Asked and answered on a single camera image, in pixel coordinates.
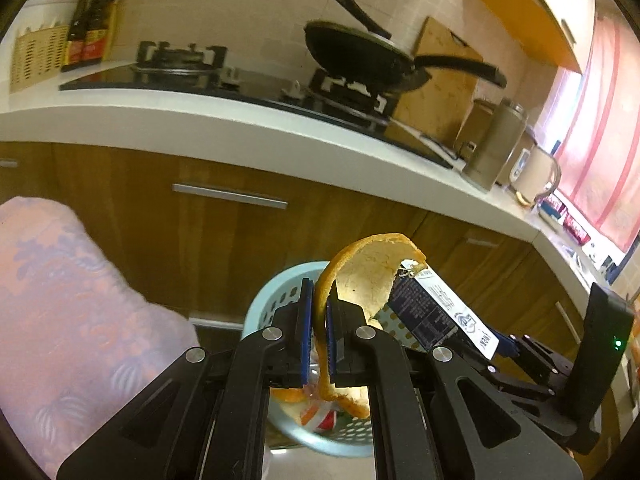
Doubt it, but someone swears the black white carton box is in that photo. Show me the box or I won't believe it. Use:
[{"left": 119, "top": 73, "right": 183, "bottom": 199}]
[{"left": 374, "top": 259, "right": 499, "bottom": 360}]

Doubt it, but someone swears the torn bread piece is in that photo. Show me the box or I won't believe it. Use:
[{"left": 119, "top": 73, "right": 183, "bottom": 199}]
[{"left": 269, "top": 231, "right": 429, "bottom": 421}]

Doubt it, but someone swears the light blue trash basket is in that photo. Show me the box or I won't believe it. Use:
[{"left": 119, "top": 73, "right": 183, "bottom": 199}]
[{"left": 240, "top": 259, "right": 377, "bottom": 460}]

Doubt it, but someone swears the wooden kitchen cabinet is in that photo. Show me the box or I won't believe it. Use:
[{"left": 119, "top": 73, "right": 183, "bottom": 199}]
[{"left": 1, "top": 142, "right": 577, "bottom": 358}]

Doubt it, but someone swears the pink floral tablecloth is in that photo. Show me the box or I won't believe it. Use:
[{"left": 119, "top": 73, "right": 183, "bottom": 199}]
[{"left": 1, "top": 197, "right": 198, "bottom": 478}]

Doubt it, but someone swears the beige electric kettle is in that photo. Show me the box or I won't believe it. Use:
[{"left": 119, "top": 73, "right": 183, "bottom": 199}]
[{"left": 509, "top": 145, "right": 562, "bottom": 208}]

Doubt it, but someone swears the steel thermos jug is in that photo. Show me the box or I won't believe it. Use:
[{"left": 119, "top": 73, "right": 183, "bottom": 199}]
[{"left": 462, "top": 98, "right": 528, "bottom": 192}]

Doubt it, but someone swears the pink window curtain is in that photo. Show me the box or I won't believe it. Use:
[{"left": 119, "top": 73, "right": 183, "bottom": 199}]
[{"left": 536, "top": 14, "right": 639, "bottom": 252}]

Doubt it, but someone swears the wooden cutting board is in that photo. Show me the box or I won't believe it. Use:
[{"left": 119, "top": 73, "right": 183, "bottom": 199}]
[{"left": 393, "top": 16, "right": 484, "bottom": 148}]

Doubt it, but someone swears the black frying pan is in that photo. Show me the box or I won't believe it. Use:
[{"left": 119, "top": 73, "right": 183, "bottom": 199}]
[{"left": 304, "top": 0, "right": 506, "bottom": 93}]

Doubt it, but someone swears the black gas stove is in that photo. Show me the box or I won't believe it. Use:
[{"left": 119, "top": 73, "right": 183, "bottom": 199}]
[{"left": 58, "top": 41, "right": 452, "bottom": 169}]

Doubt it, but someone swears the dark sauce bottle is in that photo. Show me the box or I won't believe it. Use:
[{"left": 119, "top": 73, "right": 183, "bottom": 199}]
[{"left": 61, "top": 0, "right": 91, "bottom": 72}]

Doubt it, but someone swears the beige plastic basket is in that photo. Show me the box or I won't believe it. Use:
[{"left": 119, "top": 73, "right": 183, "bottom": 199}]
[{"left": 9, "top": 25, "right": 68, "bottom": 93}]

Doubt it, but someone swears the red label sauce bottle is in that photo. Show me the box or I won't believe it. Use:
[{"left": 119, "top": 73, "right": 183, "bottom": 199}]
[{"left": 80, "top": 0, "right": 119, "bottom": 66}]

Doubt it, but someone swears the orange wall cabinet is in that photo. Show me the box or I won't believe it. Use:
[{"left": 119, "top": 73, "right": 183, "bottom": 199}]
[{"left": 480, "top": 0, "right": 596, "bottom": 74}]

